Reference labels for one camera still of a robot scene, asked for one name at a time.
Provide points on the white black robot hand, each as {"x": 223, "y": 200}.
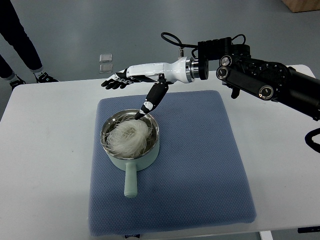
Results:
{"x": 161, "y": 75}

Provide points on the white vermicelli nest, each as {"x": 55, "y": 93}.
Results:
{"x": 129, "y": 138}

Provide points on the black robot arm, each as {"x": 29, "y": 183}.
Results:
{"x": 266, "y": 80}

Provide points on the mint green steel pot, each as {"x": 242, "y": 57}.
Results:
{"x": 132, "y": 166}

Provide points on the upper clear floor plate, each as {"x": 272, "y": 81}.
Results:
{"x": 106, "y": 57}

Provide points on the clear floor plate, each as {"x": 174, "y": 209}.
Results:
{"x": 105, "y": 68}
{"x": 106, "y": 57}

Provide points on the lower clear floor plate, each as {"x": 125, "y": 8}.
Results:
{"x": 105, "y": 68}

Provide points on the blue quilted mat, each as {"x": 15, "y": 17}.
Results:
{"x": 197, "y": 180}

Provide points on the brown cardboard box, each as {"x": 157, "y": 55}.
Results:
{"x": 299, "y": 6}

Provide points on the black white right sneaker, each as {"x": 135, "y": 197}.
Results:
{"x": 44, "y": 77}

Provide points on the black white sneaker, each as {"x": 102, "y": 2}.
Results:
{"x": 44, "y": 77}
{"x": 16, "y": 81}

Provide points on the black white left sneaker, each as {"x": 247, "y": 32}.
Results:
{"x": 16, "y": 81}

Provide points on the person's dark trouser leg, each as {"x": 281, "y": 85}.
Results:
{"x": 13, "y": 32}

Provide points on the white table leg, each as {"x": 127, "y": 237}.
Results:
{"x": 266, "y": 235}

